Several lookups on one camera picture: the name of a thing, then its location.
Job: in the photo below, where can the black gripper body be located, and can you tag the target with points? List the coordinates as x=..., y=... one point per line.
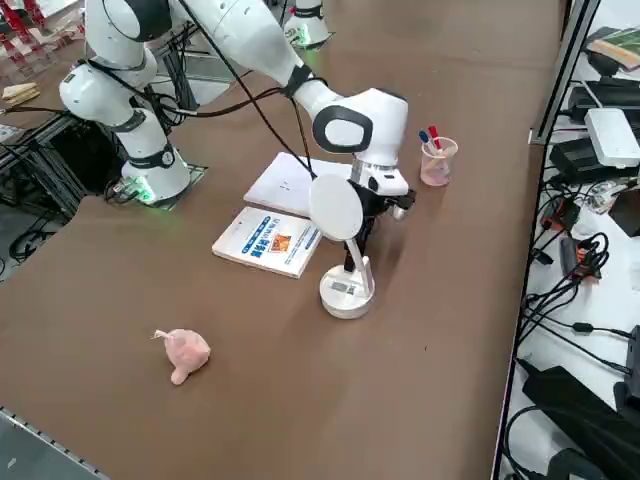
x=372, y=202

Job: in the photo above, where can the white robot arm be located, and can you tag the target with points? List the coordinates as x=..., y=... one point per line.
x=250, y=35
x=310, y=25

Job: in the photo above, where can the pink translucent pen cup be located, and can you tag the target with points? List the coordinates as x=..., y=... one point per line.
x=435, y=172

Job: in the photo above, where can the blue marker pen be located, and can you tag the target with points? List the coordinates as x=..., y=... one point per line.
x=424, y=136

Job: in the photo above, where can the white clipboard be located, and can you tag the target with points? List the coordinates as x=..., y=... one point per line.
x=285, y=185

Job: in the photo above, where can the red marker pen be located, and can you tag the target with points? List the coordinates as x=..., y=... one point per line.
x=433, y=131

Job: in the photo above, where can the white and blue book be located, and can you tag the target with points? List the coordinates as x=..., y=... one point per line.
x=260, y=245

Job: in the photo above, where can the black power adapter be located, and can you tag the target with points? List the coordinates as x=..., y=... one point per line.
x=575, y=160

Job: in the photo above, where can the pink plush pig toy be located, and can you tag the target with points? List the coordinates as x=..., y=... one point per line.
x=187, y=352

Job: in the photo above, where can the white device box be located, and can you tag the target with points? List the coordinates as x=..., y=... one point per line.
x=612, y=137

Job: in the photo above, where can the wooden blocks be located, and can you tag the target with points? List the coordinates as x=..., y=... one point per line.
x=20, y=94

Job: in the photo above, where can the aluminium camera post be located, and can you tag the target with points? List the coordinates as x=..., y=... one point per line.
x=564, y=70

